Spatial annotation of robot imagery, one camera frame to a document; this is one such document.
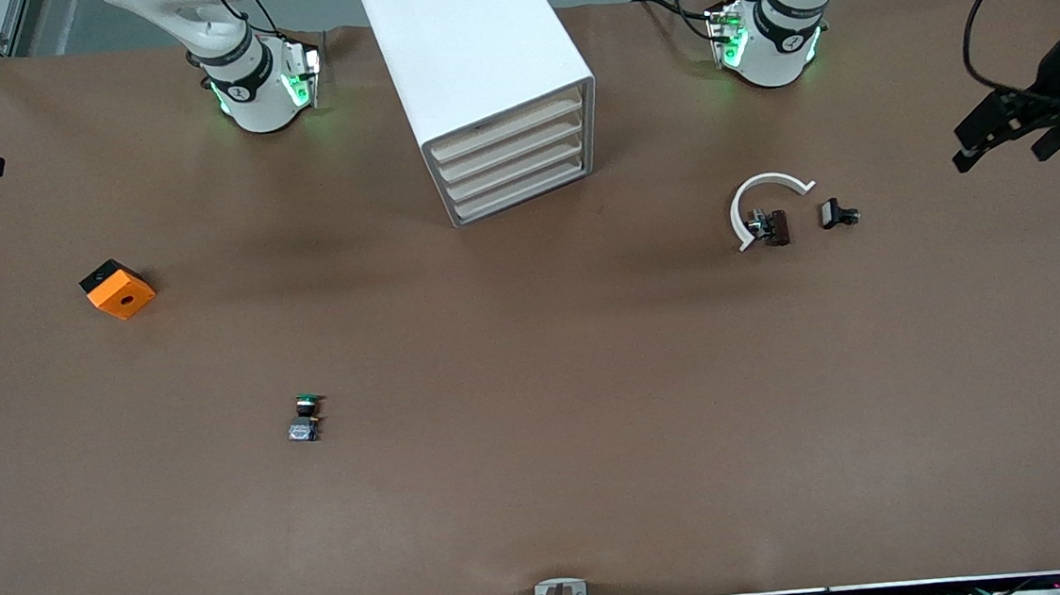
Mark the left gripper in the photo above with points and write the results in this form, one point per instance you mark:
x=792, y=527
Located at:
x=1054, y=73

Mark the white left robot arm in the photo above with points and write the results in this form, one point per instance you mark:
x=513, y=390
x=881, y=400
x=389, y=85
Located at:
x=772, y=61

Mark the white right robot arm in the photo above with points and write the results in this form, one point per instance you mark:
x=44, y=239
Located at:
x=259, y=101

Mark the orange black button box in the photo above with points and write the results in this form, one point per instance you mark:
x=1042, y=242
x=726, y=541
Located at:
x=123, y=296

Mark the small black clip component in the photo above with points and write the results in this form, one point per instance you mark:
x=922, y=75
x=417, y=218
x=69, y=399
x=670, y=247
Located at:
x=832, y=213

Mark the dark brown terminal block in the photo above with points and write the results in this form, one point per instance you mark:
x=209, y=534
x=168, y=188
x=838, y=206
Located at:
x=775, y=228

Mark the green push button switch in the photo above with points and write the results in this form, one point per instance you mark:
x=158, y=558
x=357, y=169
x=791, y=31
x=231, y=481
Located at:
x=304, y=427

